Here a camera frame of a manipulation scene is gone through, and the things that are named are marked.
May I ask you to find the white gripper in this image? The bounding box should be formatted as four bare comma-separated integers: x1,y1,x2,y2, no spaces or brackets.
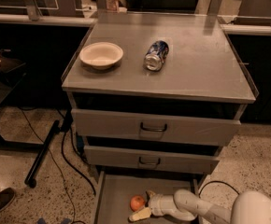
128,190,177,222

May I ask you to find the orange fruit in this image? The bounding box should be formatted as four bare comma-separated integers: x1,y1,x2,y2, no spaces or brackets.
130,195,146,211

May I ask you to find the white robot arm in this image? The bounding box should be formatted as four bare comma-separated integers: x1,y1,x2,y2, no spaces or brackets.
129,189,271,224

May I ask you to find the grey bottom drawer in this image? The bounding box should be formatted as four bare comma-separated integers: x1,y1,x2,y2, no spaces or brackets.
91,168,202,224

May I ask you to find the grey drawer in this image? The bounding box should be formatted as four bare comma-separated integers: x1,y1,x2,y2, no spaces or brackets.
91,168,202,224
72,109,240,146
84,146,219,175

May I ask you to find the grey middle drawer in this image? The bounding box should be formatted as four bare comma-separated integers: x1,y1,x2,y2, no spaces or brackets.
84,146,219,175

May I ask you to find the grey top drawer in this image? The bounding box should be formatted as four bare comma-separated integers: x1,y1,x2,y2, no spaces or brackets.
72,109,240,146

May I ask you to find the grey metal drawer cabinet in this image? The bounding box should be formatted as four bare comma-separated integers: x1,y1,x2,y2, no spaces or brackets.
63,13,258,224

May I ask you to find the black stand leg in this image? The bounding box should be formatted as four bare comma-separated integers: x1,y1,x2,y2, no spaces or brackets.
24,120,59,189

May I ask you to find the blue silver soda can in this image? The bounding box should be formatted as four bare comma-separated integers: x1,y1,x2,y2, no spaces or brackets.
143,40,169,72

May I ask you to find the white paper bowl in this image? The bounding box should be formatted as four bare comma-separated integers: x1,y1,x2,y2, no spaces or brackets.
79,42,123,70

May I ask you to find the black side table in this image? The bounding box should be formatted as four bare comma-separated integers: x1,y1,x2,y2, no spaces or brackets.
0,49,45,151

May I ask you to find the black box with label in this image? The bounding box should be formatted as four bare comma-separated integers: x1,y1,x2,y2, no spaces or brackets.
0,49,26,79

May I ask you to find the black looped floor cable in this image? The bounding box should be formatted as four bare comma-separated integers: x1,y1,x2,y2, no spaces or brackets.
198,180,240,198

